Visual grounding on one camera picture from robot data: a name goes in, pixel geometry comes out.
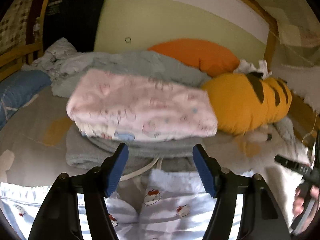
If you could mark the folded pink patterned garment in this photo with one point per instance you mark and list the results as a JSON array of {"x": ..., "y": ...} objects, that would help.
[{"x": 136, "y": 108}]

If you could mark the orange pillow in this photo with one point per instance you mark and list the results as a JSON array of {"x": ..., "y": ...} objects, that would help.
[{"x": 210, "y": 58}]

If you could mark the blue pillow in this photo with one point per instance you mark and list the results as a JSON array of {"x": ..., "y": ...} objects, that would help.
[{"x": 18, "y": 89}]

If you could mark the grey-blue crumpled blanket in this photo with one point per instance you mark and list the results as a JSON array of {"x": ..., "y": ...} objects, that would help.
[{"x": 66, "y": 66}]

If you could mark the light blue kitty pants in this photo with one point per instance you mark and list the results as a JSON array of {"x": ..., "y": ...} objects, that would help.
[{"x": 174, "y": 206}]

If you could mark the wooden bed frame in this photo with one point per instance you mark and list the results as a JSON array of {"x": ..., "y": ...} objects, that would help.
[{"x": 242, "y": 26}]

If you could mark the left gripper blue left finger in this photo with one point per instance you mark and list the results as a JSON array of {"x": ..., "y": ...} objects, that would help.
[{"x": 58, "y": 216}]

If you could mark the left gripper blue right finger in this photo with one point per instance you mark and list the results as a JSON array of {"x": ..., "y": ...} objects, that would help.
[{"x": 261, "y": 216}]

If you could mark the plaid patterned curtain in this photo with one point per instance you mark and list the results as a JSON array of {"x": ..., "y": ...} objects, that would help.
[{"x": 13, "y": 25}]

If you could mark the black hanging garment bag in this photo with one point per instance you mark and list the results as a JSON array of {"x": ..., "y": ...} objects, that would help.
[{"x": 75, "y": 20}]

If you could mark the yellow tiger-striped plush pillow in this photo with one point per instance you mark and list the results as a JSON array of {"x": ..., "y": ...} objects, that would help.
[{"x": 245, "y": 102}]

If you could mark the person right hand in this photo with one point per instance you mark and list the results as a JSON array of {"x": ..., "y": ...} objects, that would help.
[{"x": 299, "y": 201}]

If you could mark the checkered canopy fabric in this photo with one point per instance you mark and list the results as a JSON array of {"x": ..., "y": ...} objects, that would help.
[{"x": 298, "y": 29}]

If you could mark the grey cloth beside pillow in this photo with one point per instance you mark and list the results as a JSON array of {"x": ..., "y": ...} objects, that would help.
[{"x": 285, "y": 129}]

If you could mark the folded grey sweatpants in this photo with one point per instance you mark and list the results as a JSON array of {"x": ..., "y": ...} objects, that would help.
[{"x": 133, "y": 158}]

